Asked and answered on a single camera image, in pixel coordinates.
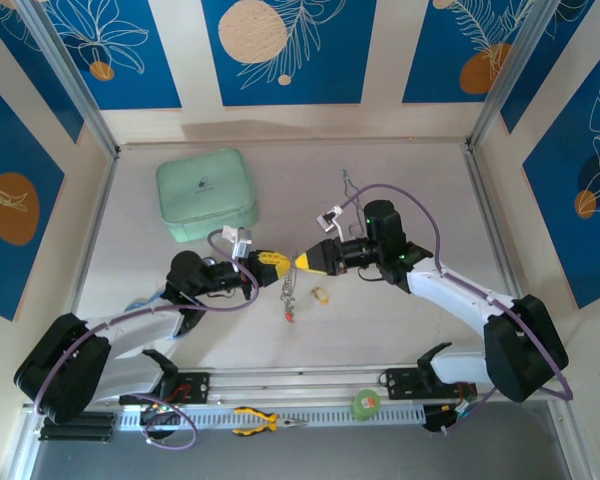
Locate mint green zipper case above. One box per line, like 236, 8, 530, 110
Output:
155, 148, 260, 245

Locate green tape roll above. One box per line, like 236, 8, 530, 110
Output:
349, 388, 381, 421

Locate black profile blocks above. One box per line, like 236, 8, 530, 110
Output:
38, 411, 117, 444

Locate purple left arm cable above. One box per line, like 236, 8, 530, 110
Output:
32, 230, 259, 455

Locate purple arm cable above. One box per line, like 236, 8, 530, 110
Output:
32, 230, 259, 455
335, 182, 575, 436

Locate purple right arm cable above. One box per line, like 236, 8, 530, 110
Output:
335, 182, 575, 436

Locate light blue cable loop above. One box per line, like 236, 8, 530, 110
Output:
127, 295, 182, 342

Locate thin bent metal wire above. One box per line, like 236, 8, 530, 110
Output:
340, 168, 366, 201

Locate aluminium table edge rail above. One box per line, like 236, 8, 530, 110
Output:
462, 144, 540, 360
54, 149, 121, 354

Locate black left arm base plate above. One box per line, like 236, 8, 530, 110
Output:
118, 368, 212, 407

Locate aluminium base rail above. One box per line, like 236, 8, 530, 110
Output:
22, 363, 576, 407

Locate yellow handled pliers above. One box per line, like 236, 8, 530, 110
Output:
231, 406, 309, 437

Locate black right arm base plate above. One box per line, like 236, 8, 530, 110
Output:
382, 367, 479, 401

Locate slotted grey cable duct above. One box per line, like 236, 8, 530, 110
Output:
119, 403, 427, 432

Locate aluminium frame post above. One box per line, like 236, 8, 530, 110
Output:
471, 0, 567, 151
17, 0, 120, 157

